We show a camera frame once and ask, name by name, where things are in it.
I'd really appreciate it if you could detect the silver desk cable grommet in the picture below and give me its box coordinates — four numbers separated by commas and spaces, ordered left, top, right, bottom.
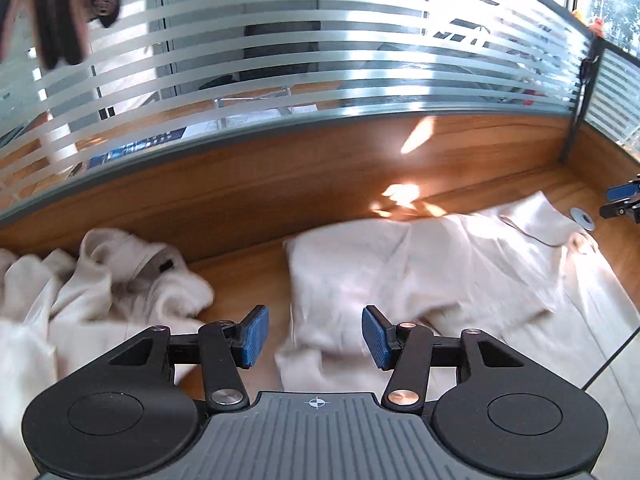
569, 206, 597, 231

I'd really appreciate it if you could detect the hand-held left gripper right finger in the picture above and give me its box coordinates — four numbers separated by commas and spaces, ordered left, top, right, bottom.
362, 305, 528, 414

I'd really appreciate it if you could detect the white collared shirt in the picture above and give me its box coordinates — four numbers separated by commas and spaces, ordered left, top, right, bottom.
275, 190, 640, 393

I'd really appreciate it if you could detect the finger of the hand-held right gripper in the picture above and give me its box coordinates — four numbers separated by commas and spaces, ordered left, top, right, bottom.
600, 201, 640, 224
605, 179, 640, 202

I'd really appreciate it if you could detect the beige satin garment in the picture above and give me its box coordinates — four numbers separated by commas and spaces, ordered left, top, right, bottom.
0, 227, 217, 480

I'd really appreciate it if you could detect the orange clip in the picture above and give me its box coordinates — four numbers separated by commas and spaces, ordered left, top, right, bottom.
572, 9, 606, 37

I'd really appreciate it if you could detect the black and pink glove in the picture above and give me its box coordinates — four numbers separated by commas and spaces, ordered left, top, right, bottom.
0, 0, 126, 72

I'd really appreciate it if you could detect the black partition clamp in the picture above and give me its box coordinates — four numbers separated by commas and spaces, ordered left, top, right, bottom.
579, 52, 601, 87

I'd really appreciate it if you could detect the long striped glass desk partition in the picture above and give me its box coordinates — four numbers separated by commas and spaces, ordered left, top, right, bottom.
0, 0, 602, 224

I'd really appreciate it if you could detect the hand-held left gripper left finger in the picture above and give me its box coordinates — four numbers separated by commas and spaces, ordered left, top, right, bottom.
102, 305, 271, 414

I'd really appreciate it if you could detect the blue printed sheet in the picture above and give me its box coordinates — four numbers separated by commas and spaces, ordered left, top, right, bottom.
89, 127, 189, 167

